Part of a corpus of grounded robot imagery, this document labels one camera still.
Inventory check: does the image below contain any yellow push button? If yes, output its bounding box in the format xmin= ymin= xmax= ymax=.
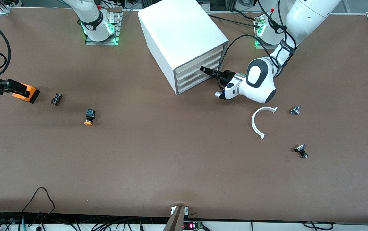
xmin=84 ymin=109 xmax=96 ymax=126

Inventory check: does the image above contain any white curved plastic arc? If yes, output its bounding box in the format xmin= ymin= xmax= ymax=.
xmin=251 ymin=107 xmax=278 ymax=140

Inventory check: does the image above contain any black and silver knob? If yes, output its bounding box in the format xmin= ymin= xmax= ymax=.
xmin=294 ymin=144 xmax=309 ymax=159

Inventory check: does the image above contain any device with red light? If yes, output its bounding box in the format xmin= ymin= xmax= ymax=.
xmin=183 ymin=221 xmax=203 ymax=231

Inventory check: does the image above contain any orange button enclosure box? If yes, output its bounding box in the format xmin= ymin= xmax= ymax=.
xmin=12 ymin=84 xmax=40 ymax=104

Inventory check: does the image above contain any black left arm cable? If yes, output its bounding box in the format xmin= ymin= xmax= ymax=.
xmin=217 ymin=0 xmax=297 ymax=92

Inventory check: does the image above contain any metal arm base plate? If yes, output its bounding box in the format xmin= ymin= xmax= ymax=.
xmin=255 ymin=16 xmax=280 ymax=50
xmin=85 ymin=8 xmax=122 ymax=46

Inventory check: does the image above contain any black cable on table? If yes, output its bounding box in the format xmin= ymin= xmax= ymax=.
xmin=207 ymin=14 xmax=263 ymax=25

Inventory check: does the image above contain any thin black cable loop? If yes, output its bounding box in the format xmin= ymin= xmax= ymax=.
xmin=21 ymin=187 xmax=55 ymax=222

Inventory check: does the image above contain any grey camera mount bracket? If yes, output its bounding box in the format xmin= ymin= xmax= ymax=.
xmin=163 ymin=205 xmax=189 ymax=231

